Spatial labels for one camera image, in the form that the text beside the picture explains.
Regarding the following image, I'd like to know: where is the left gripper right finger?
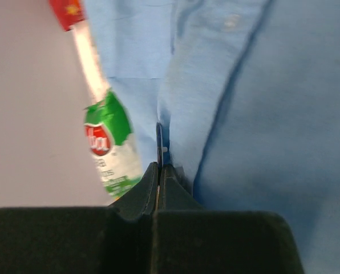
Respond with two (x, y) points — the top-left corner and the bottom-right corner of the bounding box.
(152, 165), (303, 273)

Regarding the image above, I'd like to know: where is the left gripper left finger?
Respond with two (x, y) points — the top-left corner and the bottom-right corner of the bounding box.
(0, 163), (159, 273)

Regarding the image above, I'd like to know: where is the blue round brooch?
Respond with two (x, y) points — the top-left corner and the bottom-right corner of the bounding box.
(156, 122), (168, 168)

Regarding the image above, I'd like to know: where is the light blue shirt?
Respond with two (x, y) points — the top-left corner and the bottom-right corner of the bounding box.
(84, 1), (340, 273)

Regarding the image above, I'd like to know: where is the green chips bag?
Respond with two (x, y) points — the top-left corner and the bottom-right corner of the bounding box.
(84, 89), (143, 199)

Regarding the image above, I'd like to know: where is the red candy bag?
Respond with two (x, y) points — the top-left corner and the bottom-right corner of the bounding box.
(48, 0), (85, 31)

